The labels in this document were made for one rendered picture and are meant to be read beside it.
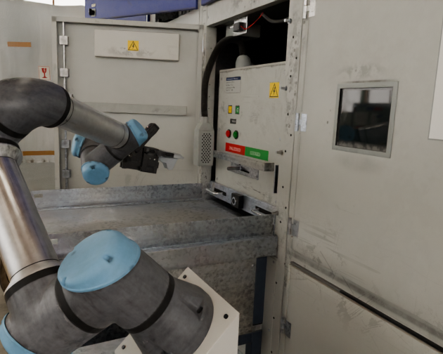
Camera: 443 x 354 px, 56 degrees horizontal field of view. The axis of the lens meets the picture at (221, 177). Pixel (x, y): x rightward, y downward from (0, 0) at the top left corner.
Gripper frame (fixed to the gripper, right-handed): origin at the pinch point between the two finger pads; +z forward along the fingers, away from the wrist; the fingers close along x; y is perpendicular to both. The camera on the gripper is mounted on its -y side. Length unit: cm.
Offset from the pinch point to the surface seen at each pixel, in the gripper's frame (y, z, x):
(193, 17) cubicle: -59, 12, -44
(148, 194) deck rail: 19.7, 0.7, -27.6
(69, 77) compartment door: -21, -33, -57
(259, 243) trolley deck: 20.7, 18.2, 30.9
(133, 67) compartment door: -31, -10, -47
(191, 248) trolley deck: 23.5, -4.0, 30.9
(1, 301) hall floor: 116, -42, -139
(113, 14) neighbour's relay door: -58, -16, -81
